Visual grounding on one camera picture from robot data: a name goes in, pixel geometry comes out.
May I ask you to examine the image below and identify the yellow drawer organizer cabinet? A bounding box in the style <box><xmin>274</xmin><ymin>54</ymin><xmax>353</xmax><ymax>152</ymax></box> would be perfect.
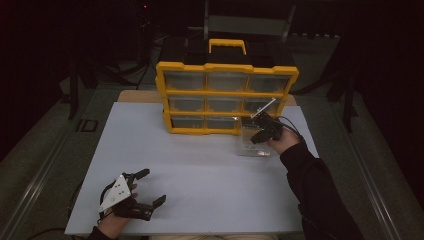
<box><xmin>154</xmin><ymin>38</ymin><xmax>300</xmax><ymax>136</ymax></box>

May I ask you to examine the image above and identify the metal floor rail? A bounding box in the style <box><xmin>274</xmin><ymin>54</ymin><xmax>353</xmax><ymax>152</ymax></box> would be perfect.
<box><xmin>0</xmin><ymin>131</ymin><xmax>73</xmax><ymax>240</ymax></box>
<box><xmin>333</xmin><ymin>98</ymin><xmax>401</xmax><ymax>240</ymax></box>

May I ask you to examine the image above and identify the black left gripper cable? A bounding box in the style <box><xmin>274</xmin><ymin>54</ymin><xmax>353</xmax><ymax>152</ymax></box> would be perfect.
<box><xmin>97</xmin><ymin>182</ymin><xmax>117</xmax><ymax>224</ymax></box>

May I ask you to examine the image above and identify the white table board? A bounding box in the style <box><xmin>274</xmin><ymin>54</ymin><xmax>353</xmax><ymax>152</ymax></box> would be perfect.
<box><xmin>64</xmin><ymin>101</ymin><xmax>320</xmax><ymax>236</ymax></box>

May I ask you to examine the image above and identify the person's left hand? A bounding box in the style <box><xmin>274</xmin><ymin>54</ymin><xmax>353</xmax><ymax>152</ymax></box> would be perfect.
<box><xmin>95</xmin><ymin>209</ymin><xmax>132</xmax><ymax>240</ymax></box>

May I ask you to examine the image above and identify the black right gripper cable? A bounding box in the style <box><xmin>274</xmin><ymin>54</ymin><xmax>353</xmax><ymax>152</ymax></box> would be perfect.
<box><xmin>276</xmin><ymin>115</ymin><xmax>305</xmax><ymax>140</ymax></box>

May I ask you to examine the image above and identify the black tripod with red light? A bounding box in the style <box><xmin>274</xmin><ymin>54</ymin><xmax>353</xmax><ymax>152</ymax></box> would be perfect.
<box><xmin>134</xmin><ymin>0</ymin><xmax>158</xmax><ymax>68</ymax></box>

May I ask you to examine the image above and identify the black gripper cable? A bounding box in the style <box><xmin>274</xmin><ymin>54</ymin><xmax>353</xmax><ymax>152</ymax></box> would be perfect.
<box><xmin>276</xmin><ymin>115</ymin><xmax>305</xmax><ymax>140</ymax></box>
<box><xmin>97</xmin><ymin>182</ymin><xmax>117</xmax><ymax>224</ymax></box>

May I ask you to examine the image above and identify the person's right hand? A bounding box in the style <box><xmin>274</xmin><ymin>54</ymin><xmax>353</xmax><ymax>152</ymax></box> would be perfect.
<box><xmin>266</xmin><ymin>128</ymin><xmax>303</xmax><ymax>156</ymax></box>

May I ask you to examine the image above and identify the black metal stand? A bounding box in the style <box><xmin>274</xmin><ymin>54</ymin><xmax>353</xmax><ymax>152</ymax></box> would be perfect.
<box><xmin>68</xmin><ymin>56</ymin><xmax>101</xmax><ymax>121</ymax></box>
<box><xmin>328</xmin><ymin>66</ymin><xmax>359</xmax><ymax>134</ymax></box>

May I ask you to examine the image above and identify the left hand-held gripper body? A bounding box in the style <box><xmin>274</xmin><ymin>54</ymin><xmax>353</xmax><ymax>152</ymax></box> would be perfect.
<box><xmin>98</xmin><ymin>172</ymin><xmax>156</xmax><ymax>222</ymax></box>

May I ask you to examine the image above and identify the clear plastic drawer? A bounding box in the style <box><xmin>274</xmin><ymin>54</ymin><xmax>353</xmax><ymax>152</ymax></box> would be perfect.
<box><xmin>237</xmin><ymin>124</ymin><xmax>281</xmax><ymax>158</ymax></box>

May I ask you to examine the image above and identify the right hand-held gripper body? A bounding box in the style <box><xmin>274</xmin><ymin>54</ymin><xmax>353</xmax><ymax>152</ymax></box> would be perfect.
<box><xmin>249</xmin><ymin>97</ymin><xmax>285</xmax><ymax>143</ymax></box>

